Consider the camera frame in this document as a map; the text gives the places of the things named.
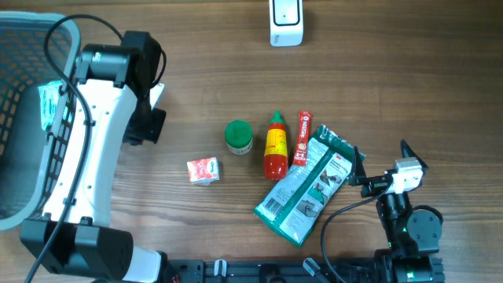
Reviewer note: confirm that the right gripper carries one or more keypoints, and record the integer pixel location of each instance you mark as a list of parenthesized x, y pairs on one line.
[(358, 178)]

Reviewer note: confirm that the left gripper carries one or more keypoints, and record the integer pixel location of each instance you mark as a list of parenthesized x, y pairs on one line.
[(152, 132)]

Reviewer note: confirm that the red white tissue pack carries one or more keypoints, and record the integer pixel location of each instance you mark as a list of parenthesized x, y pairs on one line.
[(203, 171)]

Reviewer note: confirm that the red coffee stick sachet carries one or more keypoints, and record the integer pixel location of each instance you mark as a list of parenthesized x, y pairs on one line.
[(300, 155)]

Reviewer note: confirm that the green white glove package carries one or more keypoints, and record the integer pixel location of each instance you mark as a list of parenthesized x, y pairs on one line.
[(293, 205)]

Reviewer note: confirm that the green lid jar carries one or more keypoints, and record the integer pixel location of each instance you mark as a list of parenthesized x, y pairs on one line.
[(239, 137)]

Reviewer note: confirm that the red chili sauce bottle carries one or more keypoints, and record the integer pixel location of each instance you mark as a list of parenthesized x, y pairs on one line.
[(275, 163)]

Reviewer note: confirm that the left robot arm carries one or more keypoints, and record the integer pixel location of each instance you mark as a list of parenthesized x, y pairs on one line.
[(116, 88)]

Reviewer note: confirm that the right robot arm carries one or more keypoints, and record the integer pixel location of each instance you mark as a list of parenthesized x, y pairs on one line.
[(413, 232)]

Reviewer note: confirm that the white barcode scanner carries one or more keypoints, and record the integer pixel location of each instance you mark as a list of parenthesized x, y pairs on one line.
[(286, 22)]

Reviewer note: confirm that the teal wet wipes pack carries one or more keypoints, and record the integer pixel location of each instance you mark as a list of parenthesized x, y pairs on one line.
[(49, 97)]

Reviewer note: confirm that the grey plastic mesh basket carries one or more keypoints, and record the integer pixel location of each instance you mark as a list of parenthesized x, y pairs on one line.
[(35, 47)]

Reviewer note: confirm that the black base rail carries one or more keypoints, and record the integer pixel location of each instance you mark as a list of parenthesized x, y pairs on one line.
[(275, 271)]

